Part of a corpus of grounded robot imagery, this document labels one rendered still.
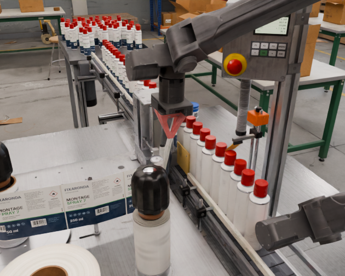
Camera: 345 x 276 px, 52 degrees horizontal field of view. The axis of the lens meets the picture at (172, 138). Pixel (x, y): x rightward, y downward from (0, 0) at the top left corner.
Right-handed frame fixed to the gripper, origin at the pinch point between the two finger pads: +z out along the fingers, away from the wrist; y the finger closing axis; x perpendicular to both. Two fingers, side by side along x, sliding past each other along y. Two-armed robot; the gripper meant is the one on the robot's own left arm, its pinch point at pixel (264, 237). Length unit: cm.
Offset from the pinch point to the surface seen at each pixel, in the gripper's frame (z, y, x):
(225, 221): 8.9, 4.4, -7.4
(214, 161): 6.9, 2.2, -24.4
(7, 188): 9, 58, -30
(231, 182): 1.4, 2.2, -16.2
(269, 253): 4.0, -2.0, 4.1
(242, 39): -22, -3, -45
